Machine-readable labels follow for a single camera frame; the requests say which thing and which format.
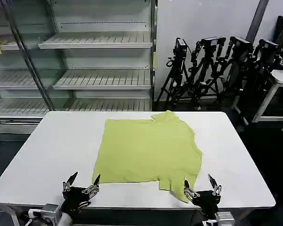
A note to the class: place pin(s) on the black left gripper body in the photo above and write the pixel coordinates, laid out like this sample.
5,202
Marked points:
76,197

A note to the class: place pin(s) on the grey glass-sided shelf unit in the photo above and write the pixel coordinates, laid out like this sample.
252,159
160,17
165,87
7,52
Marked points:
16,77

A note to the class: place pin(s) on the yellow-green shirt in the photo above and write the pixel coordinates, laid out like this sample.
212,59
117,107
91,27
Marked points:
148,150

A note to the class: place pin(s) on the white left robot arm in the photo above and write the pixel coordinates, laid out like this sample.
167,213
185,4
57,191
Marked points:
52,213

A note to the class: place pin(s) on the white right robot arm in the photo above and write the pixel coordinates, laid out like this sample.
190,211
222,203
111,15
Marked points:
222,219

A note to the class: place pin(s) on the grey slanted wall conduit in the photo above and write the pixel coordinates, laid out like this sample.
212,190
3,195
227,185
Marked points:
257,16

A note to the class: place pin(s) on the white folding table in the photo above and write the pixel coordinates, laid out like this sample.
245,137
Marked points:
49,153

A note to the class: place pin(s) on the black camera tripod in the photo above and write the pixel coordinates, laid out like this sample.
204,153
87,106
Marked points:
264,63
207,70
238,61
178,70

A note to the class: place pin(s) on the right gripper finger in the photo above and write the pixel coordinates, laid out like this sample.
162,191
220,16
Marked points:
217,189
191,193

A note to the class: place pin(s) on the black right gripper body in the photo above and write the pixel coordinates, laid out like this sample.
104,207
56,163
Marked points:
207,201

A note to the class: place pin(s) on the grey open shelf unit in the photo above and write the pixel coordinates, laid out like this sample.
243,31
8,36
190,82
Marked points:
103,58

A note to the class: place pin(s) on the small white side table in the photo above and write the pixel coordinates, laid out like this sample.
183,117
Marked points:
281,77

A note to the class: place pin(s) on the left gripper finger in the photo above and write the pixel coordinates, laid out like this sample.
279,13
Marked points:
68,184
93,189

